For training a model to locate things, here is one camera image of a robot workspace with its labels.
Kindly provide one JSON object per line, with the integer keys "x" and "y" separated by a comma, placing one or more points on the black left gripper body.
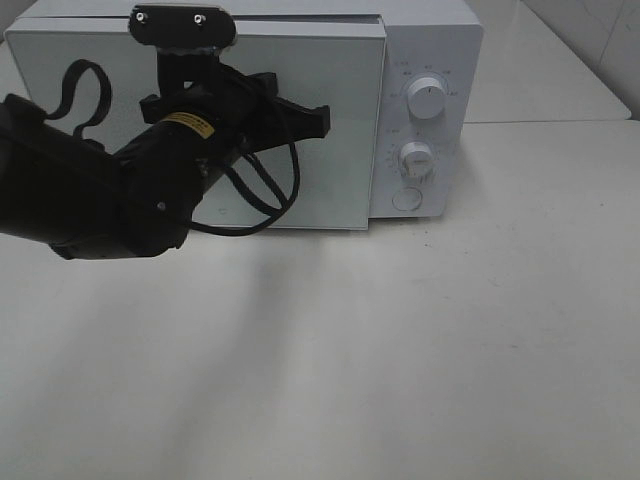
{"x": 249, "y": 104}

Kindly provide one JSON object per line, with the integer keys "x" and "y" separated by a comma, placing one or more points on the white microwave door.
{"x": 331, "y": 61}

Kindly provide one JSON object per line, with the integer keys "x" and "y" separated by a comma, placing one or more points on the round white door button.
{"x": 407, "y": 199}

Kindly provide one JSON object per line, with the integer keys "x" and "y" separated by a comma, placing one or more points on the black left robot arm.
{"x": 195, "y": 167}

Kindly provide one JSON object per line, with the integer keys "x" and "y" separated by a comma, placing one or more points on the white microwave oven body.
{"x": 396, "y": 76}

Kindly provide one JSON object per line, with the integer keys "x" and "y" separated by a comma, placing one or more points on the lower white microwave knob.
{"x": 416, "y": 159}

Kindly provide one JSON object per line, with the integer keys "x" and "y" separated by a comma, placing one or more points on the white microwave knob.
{"x": 426, "y": 96}
{"x": 416, "y": 159}

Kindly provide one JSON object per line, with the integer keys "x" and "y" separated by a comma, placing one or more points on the upper white microwave knob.
{"x": 426, "y": 96}

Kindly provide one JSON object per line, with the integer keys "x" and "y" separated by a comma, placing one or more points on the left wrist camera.
{"x": 182, "y": 28}

